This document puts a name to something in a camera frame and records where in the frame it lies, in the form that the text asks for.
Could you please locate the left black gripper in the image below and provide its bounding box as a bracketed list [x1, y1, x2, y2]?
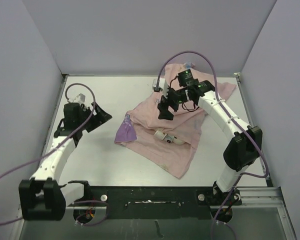
[77, 102, 112, 133]

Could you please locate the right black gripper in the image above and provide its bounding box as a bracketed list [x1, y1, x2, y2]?
[157, 85, 187, 121]

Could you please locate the cream pillow with bear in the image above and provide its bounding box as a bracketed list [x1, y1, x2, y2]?
[154, 130, 185, 146]

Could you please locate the pink pillowcase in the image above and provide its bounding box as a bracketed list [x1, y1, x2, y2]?
[114, 62, 238, 180]

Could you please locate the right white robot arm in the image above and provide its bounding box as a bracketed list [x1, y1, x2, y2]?
[153, 69, 263, 205]

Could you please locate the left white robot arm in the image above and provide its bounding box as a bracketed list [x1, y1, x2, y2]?
[18, 101, 112, 221]

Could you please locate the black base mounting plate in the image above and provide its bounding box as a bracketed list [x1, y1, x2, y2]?
[72, 186, 242, 225]

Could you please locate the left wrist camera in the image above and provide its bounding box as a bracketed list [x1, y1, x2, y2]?
[67, 93, 86, 105]

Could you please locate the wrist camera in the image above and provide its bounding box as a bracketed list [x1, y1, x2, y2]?
[67, 93, 86, 105]
[152, 78, 169, 99]

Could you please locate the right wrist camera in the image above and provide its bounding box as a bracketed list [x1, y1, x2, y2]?
[152, 78, 169, 99]

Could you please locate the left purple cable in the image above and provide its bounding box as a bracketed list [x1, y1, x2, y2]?
[0, 83, 110, 227]

